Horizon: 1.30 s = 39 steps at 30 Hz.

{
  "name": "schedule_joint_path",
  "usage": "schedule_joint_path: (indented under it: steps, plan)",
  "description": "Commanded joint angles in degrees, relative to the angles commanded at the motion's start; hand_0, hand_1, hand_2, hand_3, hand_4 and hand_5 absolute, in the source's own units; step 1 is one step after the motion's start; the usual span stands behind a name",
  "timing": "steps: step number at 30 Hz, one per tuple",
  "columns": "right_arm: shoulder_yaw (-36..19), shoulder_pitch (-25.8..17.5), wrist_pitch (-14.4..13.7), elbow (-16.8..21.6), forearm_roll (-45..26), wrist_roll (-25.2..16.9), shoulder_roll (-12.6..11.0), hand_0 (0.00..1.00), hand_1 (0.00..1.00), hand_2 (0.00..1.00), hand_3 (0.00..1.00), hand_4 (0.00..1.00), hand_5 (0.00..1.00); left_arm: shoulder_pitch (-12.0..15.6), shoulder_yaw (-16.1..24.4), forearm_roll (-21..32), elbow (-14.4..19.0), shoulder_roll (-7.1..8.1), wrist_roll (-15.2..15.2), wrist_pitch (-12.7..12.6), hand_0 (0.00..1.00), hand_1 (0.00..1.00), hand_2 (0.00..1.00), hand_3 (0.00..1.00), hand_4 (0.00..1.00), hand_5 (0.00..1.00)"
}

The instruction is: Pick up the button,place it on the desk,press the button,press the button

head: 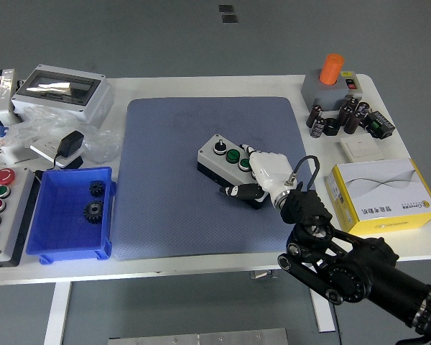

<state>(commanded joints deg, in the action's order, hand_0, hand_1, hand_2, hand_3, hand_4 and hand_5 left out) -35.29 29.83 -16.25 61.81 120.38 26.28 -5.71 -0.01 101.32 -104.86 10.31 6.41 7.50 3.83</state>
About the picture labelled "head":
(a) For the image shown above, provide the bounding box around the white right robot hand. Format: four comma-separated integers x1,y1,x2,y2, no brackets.
218,143,292,208

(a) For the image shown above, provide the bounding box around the grey four-button control box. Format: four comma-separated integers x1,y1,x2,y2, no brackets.
196,134,270,211

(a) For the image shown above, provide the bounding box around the grey five-button control station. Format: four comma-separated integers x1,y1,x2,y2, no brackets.
0,167,41,269

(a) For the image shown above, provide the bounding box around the black capacitor with white stripe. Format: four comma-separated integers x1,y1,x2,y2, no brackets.
310,116,327,139

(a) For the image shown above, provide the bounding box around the blue-grey textured mat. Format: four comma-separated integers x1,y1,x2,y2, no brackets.
113,96,310,262

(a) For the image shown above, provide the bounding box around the yellow and white carton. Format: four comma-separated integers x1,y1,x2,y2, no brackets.
324,157,431,236

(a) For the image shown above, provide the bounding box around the black module with green terminals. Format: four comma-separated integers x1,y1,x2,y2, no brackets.
361,110,397,141

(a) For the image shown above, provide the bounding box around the orange cylinder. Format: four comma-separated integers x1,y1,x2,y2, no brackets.
318,53,345,86

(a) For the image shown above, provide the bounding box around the white table leg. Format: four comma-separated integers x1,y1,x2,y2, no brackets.
308,287,337,334
43,282,73,345

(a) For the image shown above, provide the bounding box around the clear plastic bag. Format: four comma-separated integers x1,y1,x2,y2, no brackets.
6,106,124,165

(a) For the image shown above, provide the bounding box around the small black gear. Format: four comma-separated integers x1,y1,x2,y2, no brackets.
88,180,107,198

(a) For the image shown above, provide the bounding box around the grey metal plate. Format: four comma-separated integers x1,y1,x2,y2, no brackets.
107,327,290,345

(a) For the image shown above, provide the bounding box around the large black gear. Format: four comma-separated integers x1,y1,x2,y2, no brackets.
83,200,105,225

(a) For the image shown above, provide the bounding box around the black power adapter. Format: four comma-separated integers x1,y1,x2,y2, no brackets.
55,130,85,159

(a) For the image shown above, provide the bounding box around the blue plastic bin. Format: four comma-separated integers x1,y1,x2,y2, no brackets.
25,166,117,265

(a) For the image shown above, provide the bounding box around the white and black device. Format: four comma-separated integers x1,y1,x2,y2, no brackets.
0,68,23,134

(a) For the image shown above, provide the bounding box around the black ring core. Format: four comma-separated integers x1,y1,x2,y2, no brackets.
323,117,340,137

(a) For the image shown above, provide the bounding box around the white wall switch plate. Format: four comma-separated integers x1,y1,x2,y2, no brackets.
339,135,386,163

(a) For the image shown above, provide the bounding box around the grey switch box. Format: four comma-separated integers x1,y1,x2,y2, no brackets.
300,68,364,112

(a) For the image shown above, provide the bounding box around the grey enclosure with clear lid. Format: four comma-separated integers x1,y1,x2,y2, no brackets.
11,64,115,127

